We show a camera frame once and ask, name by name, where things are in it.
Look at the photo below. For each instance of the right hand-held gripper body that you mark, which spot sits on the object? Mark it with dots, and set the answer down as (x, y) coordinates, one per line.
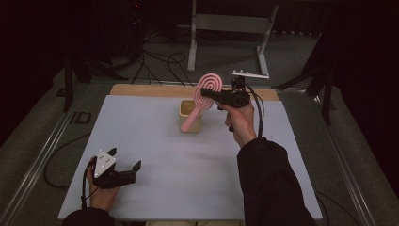
(235, 99)

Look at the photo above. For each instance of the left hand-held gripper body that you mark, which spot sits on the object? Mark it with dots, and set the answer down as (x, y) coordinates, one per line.
(119, 179)

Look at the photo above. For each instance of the pink hairbrush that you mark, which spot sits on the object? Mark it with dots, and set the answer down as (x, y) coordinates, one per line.
(210, 82)

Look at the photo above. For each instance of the beige square cup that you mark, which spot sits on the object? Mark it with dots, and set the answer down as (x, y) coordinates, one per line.
(198, 124)

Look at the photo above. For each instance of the person's left hand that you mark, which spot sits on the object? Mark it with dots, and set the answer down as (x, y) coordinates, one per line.
(102, 197)

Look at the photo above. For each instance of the person's right hand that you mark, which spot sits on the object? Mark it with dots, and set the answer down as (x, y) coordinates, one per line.
(241, 124)

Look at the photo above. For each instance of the white table mat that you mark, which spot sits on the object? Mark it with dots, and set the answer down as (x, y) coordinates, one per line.
(175, 182)

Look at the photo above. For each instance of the black floor socket box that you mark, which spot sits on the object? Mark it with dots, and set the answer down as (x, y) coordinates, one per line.
(81, 117)

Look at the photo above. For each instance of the grey metal stand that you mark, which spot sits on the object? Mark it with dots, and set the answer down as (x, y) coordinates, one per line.
(232, 23)

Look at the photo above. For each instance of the black tripod stand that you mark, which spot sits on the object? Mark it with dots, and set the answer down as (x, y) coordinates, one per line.
(68, 84)
(327, 100)

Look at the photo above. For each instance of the aluminium floor rail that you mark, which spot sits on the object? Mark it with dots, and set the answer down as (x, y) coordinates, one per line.
(37, 166)
(348, 175)

